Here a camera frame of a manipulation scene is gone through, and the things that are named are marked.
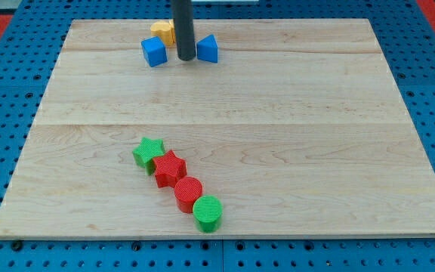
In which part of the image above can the blue triangle block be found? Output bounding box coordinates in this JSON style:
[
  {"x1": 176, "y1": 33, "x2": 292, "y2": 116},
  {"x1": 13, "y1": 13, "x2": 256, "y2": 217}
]
[{"x1": 196, "y1": 34, "x2": 218, "y2": 63}]

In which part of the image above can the red star block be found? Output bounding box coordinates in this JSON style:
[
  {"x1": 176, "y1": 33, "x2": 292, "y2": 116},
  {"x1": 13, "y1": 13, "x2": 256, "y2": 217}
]
[{"x1": 153, "y1": 150, "x2": 187, "y2": 188}]

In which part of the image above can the red cylinder block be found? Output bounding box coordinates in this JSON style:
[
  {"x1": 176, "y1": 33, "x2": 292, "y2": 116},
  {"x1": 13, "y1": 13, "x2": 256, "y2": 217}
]
[{"x1": 174, "y1": 176, "x2": 203, "y2": 213}]

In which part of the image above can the green star block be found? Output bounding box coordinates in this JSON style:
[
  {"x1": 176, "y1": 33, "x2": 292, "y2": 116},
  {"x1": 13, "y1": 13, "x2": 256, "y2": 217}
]
[{"x1": 132, "y1": 137, "x2": 165, "y2": 175}]

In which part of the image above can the green cylinder block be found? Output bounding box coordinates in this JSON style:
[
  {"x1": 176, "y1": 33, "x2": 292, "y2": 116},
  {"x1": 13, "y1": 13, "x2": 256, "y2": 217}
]
[{"x1": 193, "y1": 195, "x2": 223, "y2": 233}]

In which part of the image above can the wooden board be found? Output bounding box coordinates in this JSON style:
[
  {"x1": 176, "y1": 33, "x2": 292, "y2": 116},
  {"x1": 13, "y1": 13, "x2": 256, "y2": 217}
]
[{"x1": 0, "y1": 19, "x2": 435, "y2": 240}]

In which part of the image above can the blue cube block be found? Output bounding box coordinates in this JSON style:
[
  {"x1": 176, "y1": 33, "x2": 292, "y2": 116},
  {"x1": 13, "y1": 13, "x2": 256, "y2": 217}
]
[{"x1": 140, "y1": 36, "x2": 168, "y2": 67}]

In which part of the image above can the yellow heart block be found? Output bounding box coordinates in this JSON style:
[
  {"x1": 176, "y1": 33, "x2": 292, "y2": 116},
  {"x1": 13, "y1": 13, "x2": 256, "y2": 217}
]
[{"x1": 150, "y1": 20, "x2": 175, "y2": 47}]

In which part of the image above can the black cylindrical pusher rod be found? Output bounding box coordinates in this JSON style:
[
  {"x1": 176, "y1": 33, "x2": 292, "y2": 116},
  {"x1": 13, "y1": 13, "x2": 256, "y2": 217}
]
[{"x1": 170, "y1": 0, "x2": 196, "y2": 61}]

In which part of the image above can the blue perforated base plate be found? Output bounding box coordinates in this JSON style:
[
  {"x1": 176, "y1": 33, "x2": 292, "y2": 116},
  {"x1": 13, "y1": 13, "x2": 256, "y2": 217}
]
[{"x1": 0, "y1": 0, "x2": 435, "y2": 271}]

